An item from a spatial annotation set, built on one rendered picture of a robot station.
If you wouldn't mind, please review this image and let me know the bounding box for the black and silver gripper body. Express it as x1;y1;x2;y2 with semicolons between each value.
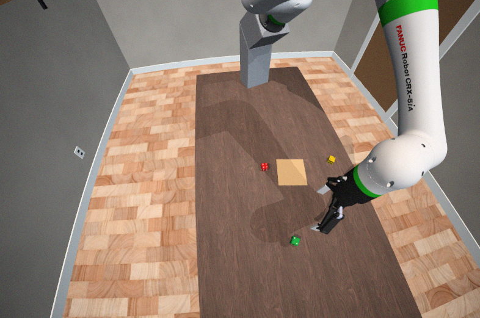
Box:
332;181;356;209

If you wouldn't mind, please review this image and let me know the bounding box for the green die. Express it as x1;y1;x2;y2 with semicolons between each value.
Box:
290;236;300;246

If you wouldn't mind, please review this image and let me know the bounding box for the tan flat mat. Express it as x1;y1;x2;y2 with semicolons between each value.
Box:
276;159;307;186

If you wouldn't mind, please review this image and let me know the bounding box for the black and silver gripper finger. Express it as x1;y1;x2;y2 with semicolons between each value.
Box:
317;176;342;194
310;197;345;234

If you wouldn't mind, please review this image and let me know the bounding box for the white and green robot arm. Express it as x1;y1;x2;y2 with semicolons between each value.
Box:
241;0;447;204

